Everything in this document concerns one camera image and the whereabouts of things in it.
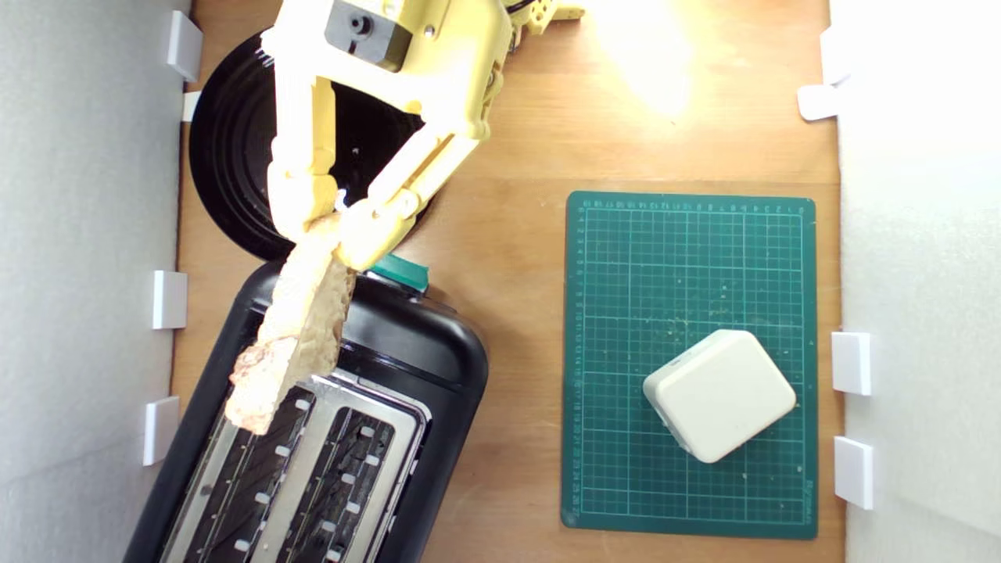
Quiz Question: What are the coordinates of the brown bread slice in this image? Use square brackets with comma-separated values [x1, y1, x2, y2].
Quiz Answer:
[224, 213, 359, 436]

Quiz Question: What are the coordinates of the green toaster lever knob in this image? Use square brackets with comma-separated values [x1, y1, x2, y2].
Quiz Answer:
[368, 254, 430, 298]

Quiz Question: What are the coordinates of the black two-slot toaster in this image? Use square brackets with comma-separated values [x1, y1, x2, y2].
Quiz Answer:
[124, 256, 490, 563]

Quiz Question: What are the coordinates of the black round plate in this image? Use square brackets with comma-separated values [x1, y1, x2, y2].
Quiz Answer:
[188, 27, 439, 263]

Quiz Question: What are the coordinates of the green cutting mat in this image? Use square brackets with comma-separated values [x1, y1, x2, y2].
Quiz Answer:
[560, 190, 820, 540]

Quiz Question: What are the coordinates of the white square block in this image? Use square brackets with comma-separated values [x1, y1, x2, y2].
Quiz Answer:
[642, 329, 798, 464]

